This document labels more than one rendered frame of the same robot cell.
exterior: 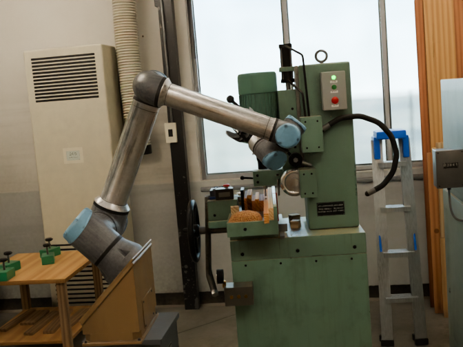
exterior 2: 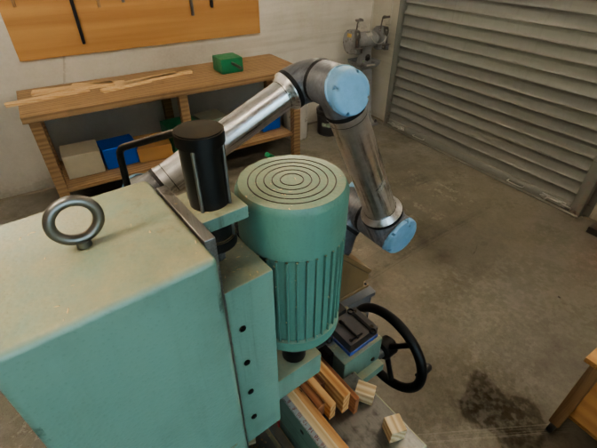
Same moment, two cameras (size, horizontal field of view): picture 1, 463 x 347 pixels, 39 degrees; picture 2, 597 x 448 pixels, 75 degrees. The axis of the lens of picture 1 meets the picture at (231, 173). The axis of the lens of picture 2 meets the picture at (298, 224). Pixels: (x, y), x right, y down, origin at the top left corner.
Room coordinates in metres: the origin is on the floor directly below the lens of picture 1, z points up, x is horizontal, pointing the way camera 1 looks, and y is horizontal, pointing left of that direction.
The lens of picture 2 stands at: (3.36, -0.47, 1.80)
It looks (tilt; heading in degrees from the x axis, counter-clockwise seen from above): 36 degrees down; 139
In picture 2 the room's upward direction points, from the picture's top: straight up
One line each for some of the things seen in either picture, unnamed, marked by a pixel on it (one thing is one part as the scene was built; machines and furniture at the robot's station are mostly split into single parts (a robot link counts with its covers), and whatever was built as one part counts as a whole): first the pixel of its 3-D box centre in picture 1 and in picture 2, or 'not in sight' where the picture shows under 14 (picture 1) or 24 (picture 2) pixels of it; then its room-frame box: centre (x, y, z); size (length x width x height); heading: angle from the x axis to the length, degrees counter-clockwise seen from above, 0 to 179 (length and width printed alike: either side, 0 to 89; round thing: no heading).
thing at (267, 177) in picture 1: (269, 178); (286, 369); (2.96, -0.17, 1.03); 0.14 x 0.07 x 0.09; 87
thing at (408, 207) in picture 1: (395, 235); not in sight; (3.54, -0.87, 0.58); 0.27 x 0.25 x 1.16; 174
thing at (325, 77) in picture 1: (333, 90); not in sight; (2.80, -0.46, 1.40); 0.10 x 0.06 x 0.16; 87
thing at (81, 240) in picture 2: (321, 56); (75, 222); (2.94, -0.44, 1.55); 0.06 x 0.02 x 0.06; 87
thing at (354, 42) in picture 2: not in sight; (362, 73); (0.41, 2.99, 0.57); 0.47 x 0.37 x 1.14; 82
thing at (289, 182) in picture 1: (294, 182); not in sight; (2.83, -0.27, 1.02); 0.12 x 0.03 x 0.12; 87
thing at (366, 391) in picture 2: not in sight; (365, 392); (3.07, -0.02, 0.92); 0.04 x 0.03 x 0.04; 27
